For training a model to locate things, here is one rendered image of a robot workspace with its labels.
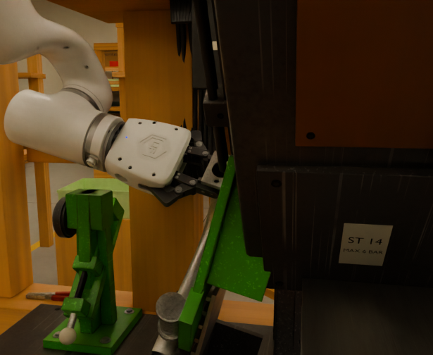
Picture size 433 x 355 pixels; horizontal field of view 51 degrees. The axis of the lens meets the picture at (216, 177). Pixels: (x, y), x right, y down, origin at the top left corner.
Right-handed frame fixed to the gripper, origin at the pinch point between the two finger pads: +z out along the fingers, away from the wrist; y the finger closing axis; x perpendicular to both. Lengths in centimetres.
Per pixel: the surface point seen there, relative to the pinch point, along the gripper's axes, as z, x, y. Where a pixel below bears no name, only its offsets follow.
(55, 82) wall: -573, 766, 580
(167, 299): 0.0, 0.6, -18.3
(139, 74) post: -23.7, 11.0, 23.9
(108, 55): -458, 705, 654
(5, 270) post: -44, 46, -13
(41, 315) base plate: -29, 40, -20
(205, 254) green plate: 3.1, -5.2, -13.5
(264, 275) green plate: 10.3, -3.9, -13.1
